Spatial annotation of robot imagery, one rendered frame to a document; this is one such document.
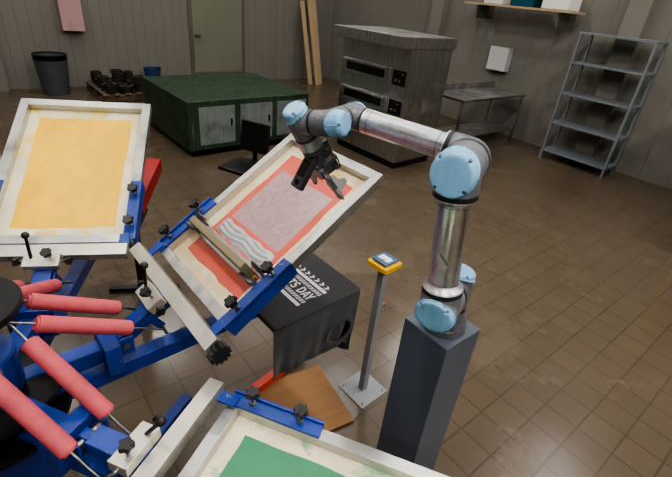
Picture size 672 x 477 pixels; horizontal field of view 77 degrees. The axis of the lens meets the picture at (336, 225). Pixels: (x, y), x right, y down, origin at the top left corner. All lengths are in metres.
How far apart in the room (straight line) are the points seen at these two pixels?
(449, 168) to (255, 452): 0.97
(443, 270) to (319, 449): 0.65
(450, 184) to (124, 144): 1.69
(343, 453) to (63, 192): 1.61
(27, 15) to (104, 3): 1.34
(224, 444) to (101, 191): 1.28
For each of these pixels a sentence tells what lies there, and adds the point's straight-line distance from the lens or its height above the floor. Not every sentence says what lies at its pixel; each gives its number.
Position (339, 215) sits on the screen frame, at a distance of 1.54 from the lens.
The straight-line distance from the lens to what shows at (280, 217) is 1.71.
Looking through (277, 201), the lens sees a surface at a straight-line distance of 1.78.
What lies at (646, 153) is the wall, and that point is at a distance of 8.27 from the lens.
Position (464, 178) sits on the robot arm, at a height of 1.79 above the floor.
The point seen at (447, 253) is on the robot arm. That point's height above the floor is 1.57.
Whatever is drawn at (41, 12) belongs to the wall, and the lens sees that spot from 10.23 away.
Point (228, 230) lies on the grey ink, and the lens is 1.79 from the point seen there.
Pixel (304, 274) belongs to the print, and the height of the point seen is 0.95.
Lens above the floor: 2.14
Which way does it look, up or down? 28 degrees down
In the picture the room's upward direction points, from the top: 6 degrees clockwise
